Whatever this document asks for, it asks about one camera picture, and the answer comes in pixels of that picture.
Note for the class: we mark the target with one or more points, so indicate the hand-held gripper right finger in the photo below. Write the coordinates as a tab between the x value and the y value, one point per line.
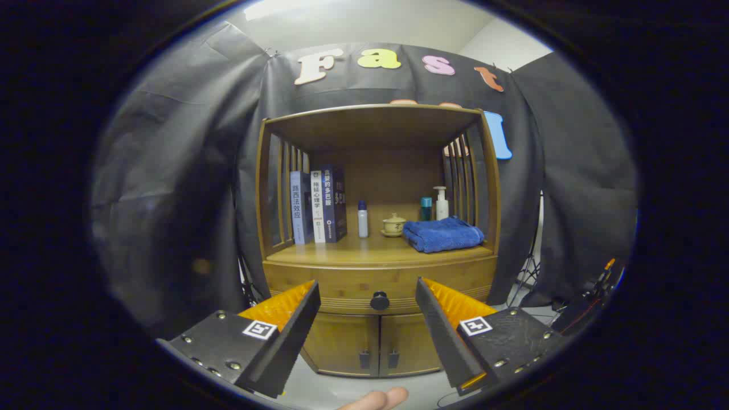
441	336

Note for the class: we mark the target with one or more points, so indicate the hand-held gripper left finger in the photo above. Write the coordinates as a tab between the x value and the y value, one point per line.
285	353

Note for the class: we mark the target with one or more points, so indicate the wooden drawer with black knob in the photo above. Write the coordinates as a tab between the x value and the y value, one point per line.
342	279

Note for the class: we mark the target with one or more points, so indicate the wooden cabinet door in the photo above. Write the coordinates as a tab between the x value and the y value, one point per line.
342	341
407	341

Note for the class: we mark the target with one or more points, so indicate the wooden countertop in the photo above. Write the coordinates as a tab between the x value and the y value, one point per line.
364	247

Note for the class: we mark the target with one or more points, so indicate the wooden cabinet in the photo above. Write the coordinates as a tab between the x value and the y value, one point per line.
376	122

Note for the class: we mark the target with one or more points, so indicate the blue folded towel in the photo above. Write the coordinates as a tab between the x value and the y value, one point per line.
441	234

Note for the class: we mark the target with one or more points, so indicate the beige lidded teacup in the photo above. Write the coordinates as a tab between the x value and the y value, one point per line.
393	225

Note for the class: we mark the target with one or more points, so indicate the white pump bottle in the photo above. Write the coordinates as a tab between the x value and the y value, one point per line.
442	209

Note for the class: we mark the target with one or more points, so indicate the teal bottle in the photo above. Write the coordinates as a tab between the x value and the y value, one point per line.
426	209

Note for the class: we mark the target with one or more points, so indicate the white bottle with blue cap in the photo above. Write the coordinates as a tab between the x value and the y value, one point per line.
363	222

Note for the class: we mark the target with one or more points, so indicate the black equipment with orange part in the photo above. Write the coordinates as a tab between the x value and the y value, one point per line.
581	313

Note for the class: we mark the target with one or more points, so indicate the light blue book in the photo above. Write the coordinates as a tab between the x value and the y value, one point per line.
299	210

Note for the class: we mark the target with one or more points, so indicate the white spine book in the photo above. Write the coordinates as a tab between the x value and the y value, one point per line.
318	210

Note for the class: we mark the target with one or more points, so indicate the dark navy book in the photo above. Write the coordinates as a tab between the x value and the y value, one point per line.
336	205

